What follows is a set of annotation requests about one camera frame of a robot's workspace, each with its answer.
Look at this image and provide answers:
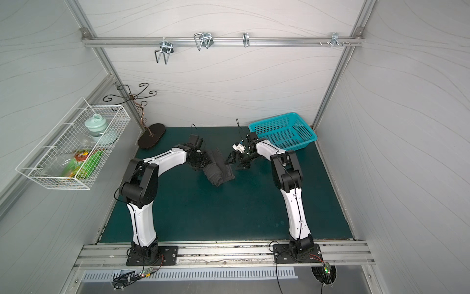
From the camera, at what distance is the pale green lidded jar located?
667mm

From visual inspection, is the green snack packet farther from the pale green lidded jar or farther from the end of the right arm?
the end of the right arm

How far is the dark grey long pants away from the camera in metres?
0.92

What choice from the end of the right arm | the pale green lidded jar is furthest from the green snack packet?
the end of the right arm

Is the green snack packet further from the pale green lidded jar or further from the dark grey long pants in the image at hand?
the dark grey long pants

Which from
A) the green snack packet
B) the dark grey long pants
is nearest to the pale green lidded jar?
the green snack packet

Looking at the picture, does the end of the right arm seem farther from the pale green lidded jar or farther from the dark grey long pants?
the pale green lidded jar

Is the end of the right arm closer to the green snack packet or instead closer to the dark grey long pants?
the dark grey long pants

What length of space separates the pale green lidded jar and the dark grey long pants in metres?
0.43
